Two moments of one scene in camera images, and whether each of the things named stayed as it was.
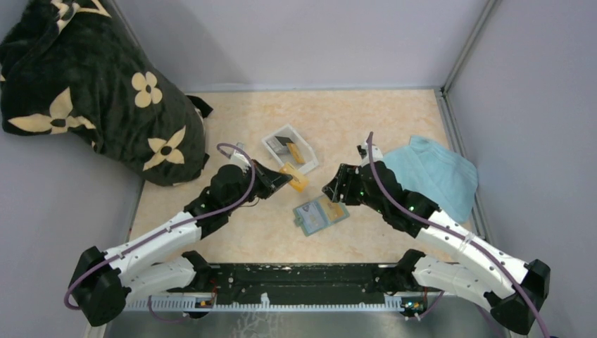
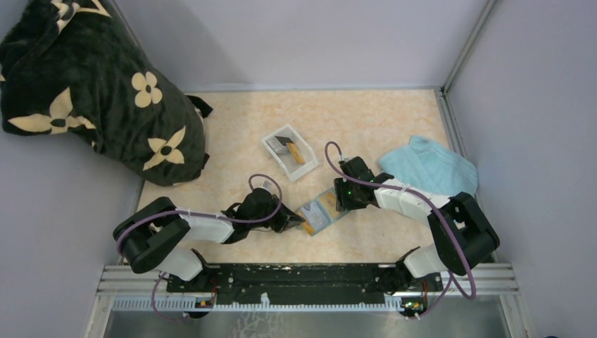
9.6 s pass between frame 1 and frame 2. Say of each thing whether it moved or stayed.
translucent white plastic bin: stayed
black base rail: stayed
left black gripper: moved
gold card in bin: stayed
